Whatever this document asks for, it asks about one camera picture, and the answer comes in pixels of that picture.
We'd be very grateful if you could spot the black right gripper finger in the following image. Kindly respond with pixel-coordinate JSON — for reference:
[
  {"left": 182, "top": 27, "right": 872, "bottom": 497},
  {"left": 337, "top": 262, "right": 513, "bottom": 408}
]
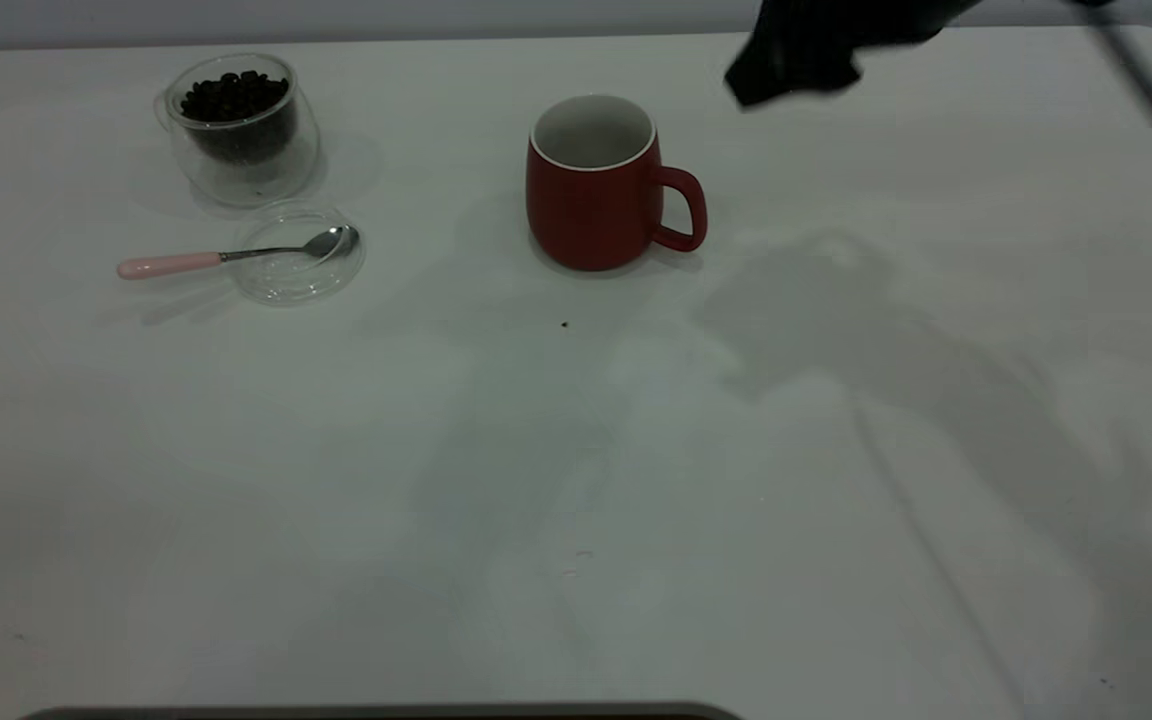
[
  {"left": 724, "top": 45, "right": 797, "bottom": 109},
  {"left": 796, "top": 58, "right": 862, "bottom": 98}
]

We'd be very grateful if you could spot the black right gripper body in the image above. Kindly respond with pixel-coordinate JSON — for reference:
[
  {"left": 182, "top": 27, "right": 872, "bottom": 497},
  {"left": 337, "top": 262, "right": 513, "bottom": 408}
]
[{"left": 751, "top": 0, "right": 982, "bottom": 63}]

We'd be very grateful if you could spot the red ceramic mug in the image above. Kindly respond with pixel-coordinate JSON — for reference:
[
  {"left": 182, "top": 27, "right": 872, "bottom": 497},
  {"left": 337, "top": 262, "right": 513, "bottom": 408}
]
[{"left": 525, "top": 94, "right": 709, "bottom": 273}]

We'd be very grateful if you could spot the pink-handled metal spoon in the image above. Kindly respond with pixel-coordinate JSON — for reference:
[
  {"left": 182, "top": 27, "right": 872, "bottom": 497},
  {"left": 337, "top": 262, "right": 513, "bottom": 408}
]
[{"left": 116, "top": 227, "right": 360, "bottom": 280}]

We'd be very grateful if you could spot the double-walled glass cup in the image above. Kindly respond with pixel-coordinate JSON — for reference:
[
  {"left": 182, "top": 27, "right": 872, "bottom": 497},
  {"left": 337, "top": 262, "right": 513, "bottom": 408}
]
[{"left": 154, "top": 53, "right": 322, "bottom": 209}]

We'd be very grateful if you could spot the coffee beans pile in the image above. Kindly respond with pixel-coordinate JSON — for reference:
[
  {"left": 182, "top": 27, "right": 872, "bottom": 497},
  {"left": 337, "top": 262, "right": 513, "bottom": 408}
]
[{"left": 179, "top": 71, "right": 297, "bottom": 166}]

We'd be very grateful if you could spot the clear glass saucer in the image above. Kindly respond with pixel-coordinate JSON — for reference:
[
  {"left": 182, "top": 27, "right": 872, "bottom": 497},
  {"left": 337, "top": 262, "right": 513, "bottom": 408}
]
[{"left": 229, "top": 203, "right": 367, "bottom": 306}]

